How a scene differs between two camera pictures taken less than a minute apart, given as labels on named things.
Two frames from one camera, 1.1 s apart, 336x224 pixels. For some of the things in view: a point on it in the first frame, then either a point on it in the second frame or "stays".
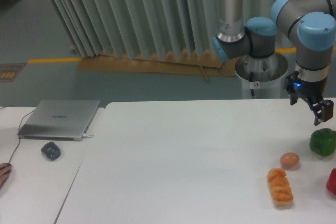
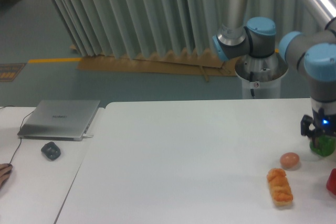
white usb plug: (85, 136) stays
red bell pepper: (331, 182) stays
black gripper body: (314, 91) → (324, 124)
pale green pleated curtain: (111, 14) stays
